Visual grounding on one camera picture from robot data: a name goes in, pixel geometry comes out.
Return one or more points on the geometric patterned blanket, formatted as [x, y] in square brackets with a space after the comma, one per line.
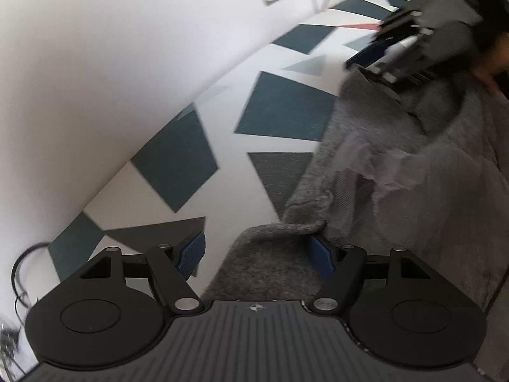
[286, 107]

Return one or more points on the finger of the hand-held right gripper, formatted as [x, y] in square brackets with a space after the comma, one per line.
[405, 61]
[368, 55]

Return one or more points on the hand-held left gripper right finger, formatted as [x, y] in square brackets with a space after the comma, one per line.
[321, 256]

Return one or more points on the grey knit sweater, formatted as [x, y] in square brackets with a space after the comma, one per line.
[417, 175]

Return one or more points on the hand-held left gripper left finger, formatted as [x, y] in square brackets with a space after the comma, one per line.
[191, 254]

